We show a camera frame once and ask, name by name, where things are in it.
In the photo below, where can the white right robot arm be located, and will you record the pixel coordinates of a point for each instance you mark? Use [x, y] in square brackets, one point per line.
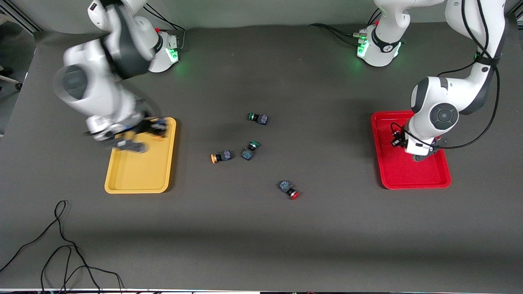
[118, 53]

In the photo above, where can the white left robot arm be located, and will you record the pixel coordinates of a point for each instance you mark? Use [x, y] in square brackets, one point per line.
[449, 102]

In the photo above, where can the red plastic tray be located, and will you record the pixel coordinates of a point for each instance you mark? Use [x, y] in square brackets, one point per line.
[392, 171]

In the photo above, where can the yellow plastic tray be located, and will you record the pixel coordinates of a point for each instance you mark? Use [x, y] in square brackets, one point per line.
[141, 171]

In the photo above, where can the chair leg with caster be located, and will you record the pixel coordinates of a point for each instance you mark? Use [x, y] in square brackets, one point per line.
[10, 79]

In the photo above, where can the dark grey table mat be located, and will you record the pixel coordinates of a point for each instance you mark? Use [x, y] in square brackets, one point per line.
[261, 245]

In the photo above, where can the green push button switch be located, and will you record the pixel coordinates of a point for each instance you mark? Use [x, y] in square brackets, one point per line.
[249, 150]
[258, 118]

